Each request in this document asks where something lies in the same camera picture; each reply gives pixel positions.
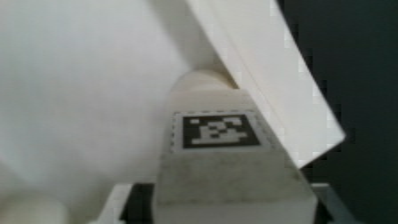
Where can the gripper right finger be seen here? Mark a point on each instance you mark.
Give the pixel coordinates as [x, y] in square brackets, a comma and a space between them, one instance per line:
[332, 213]

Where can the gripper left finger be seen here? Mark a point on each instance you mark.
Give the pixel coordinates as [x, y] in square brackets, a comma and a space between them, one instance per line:
[126, 208]

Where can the white square tabletop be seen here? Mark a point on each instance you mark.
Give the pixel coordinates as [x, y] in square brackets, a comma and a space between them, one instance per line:
[94, 54]

